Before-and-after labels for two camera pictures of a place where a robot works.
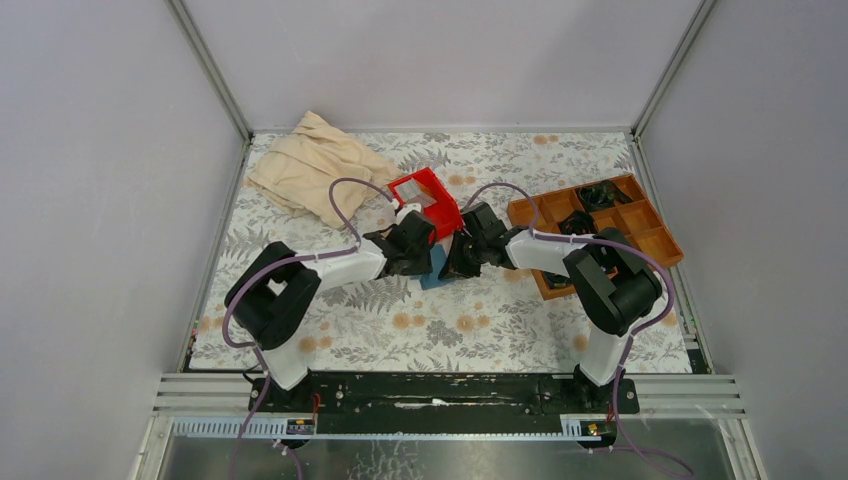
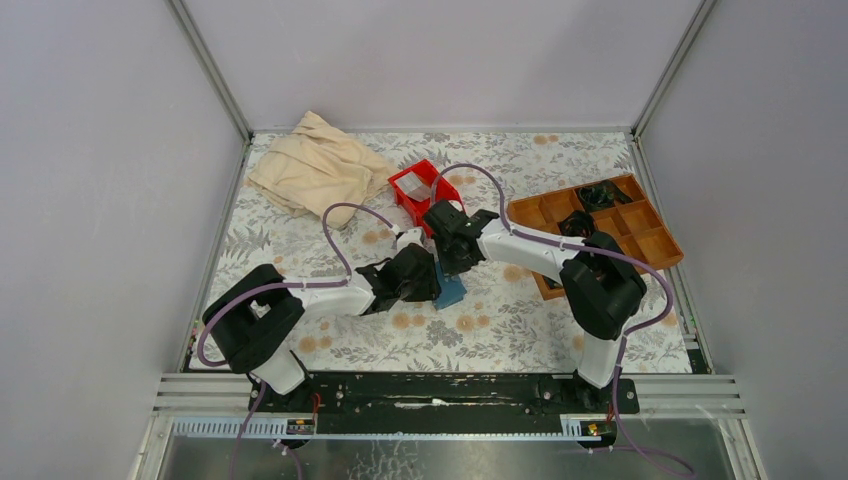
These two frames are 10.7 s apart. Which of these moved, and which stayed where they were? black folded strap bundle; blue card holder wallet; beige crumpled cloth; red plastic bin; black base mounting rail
Moved: red plastic bin; blue card holder wallet
Stayed: black folded strap bundle; black base mounting rail; beige crumpled cloth
